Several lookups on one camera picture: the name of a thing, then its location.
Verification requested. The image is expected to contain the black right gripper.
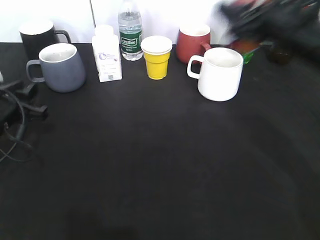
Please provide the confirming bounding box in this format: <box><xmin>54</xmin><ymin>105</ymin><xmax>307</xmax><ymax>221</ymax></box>
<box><xmin>224</xmin><ymin>0</ymin><xmax>320</xmax><ymax>40</ymax></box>

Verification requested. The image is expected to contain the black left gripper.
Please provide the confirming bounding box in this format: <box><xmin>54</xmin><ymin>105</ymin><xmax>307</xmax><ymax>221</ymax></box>
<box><xmin>0</xmin><ymin>80</ymin><xmax>48</xmax><ymax>135</ymax></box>

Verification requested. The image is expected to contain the brown nescafe bottle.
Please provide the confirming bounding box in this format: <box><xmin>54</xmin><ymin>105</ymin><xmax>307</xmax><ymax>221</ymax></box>
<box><xmin>229</xmin><ymin>38</ymin><xmax>260</xmax><ymax>54</ymax></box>

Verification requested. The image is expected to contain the grey mug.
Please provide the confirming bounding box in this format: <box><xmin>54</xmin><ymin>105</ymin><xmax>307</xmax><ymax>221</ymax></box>
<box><xmin>25</xmin><ymin>43</ymin><xmax>86</xmax><ymax>93</ymax></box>

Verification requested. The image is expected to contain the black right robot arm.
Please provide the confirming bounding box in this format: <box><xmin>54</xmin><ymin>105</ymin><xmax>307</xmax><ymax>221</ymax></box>
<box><xmin>219</xmin><ymin>0</ymin><xmax>320</xmax><ymax>62</ymax></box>

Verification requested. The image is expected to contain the green sprite bottle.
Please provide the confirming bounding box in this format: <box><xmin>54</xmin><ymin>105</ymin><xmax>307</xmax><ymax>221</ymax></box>
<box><xmin>241</xmin><ymin>45</ymin><xmax>261</xmax><ymax>65</ymax></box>

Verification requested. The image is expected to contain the black mug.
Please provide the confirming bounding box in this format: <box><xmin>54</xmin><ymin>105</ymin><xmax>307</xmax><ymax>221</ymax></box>
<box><xmin>19</xmin><ymin>19</ymin><xmax>72</xmax><ymax>60</ymax></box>

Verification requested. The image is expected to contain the white mug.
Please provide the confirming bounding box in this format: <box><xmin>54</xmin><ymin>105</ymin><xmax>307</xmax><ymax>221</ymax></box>
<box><xmin>186</xmin><ymin>47</ymin><xmax>244</xmax><ymax>102</ymax></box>

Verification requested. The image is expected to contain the red mug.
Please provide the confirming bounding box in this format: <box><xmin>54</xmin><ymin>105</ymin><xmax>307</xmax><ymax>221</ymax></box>
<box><xmin>175</xmin><ymin>23</ymin><xmax>211</xmax><ymax>64</ymax></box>

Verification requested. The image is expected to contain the dark cola bottle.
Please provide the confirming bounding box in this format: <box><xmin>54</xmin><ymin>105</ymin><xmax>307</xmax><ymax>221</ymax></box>
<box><xmin>265</xmin><ymin>43</ymin><xmax>293</xmax><ymax>65</ymax></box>

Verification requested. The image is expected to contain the white plastic bottle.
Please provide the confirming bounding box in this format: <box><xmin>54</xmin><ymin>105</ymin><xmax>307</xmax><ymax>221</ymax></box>
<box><xmin>92</xmin><ymin>24</ymin><xmax>122</xmax><ymax>83</ymax></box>

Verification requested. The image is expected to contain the yellow plastic cup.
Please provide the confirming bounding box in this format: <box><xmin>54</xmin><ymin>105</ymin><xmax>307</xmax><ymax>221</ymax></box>
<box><xmin>141</xmin><ymin>35</ymin><xmax>173</xmax><ymax>80</ymax></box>

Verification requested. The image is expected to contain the clear water bottle green label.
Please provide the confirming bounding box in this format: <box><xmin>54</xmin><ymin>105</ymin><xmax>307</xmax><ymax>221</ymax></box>
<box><xmin>118</xmin><ymin>0</ymin><xmax>143</xmax><ymax>62</ymax></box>

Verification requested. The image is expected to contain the black left camera cable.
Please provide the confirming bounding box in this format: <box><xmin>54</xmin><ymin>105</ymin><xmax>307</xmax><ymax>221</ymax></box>
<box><xmin>0</xmin><ymin>88</ymin><xmax>35</xmax><ymax>163</ymax></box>

